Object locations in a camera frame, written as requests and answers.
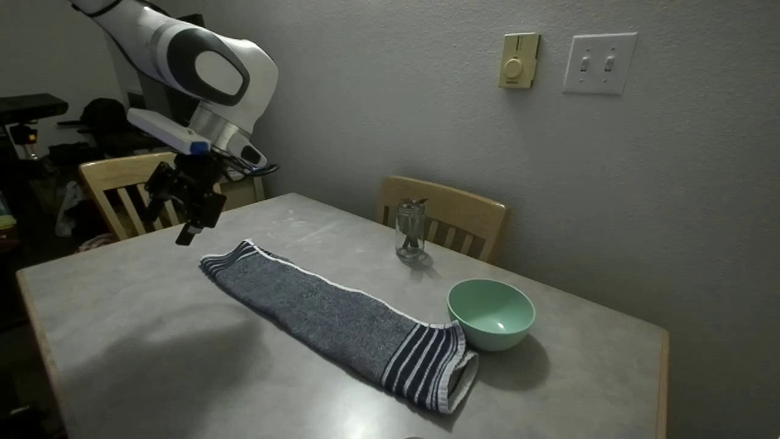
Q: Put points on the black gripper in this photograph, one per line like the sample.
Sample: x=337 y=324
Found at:
x=192 y=183

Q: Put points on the beige round-dial thermostat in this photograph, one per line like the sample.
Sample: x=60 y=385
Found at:
x=519 y=62

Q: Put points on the white and blue wrist camera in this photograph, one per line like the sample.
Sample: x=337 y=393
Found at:
x=168 y=129

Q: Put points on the black round object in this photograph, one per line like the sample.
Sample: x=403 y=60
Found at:
x=105 y=117

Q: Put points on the white double light switch plate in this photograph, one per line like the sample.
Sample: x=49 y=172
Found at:
x=601 y=65

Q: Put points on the clear drinking glass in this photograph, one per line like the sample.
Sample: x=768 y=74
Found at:
x=411 y=228

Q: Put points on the wooden chair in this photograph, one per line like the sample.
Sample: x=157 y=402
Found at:
x=122 y=185
x=455 y=212

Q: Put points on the green bowl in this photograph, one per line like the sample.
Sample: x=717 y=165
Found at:
x=492 y=316

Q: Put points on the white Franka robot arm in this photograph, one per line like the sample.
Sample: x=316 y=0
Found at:
x=209 y=69

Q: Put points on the blue striped towel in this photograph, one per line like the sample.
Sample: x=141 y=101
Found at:
x=326 y=317

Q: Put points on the black shelf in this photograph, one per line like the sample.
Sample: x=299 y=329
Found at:
x=27 y=105

